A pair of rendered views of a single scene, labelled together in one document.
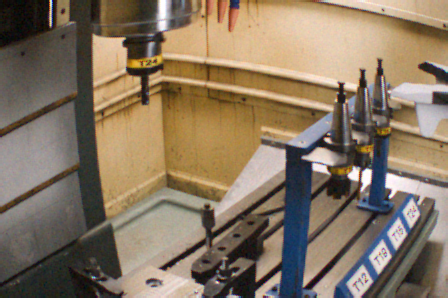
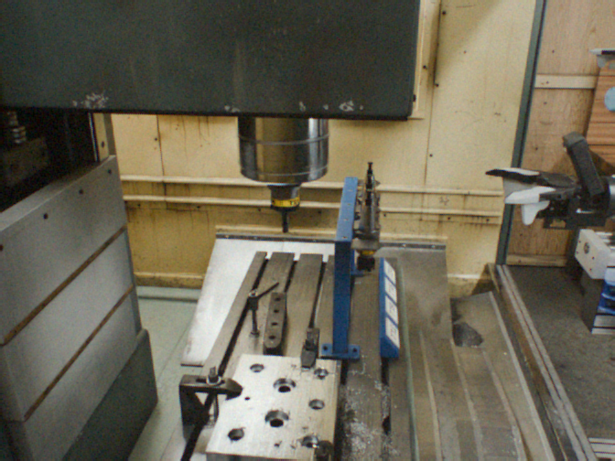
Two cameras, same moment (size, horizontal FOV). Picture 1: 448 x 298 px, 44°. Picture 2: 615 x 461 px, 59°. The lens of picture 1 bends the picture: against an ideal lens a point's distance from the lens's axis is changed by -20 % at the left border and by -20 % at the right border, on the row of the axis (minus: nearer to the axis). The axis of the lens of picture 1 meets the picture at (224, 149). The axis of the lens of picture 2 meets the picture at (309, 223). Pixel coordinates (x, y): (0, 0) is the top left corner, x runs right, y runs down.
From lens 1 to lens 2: 0.52 m
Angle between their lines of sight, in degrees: 26
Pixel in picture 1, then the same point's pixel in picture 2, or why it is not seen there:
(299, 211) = (346, 284)
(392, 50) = (335, 146)
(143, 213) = not seen: hidden behind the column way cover
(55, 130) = (113, 262)
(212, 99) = (170, 210)
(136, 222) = not seen: hidden behind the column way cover
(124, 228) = not seen: hidden behind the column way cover
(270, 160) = (228, 249)
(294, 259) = (344, 321)
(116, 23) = (288, 173)
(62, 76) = (114, 210)
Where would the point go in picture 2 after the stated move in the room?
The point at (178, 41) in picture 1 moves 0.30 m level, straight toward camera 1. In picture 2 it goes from (133, 164) to (157, 186)
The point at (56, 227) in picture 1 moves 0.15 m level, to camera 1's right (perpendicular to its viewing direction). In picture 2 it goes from (116, 352) to (178, 335)
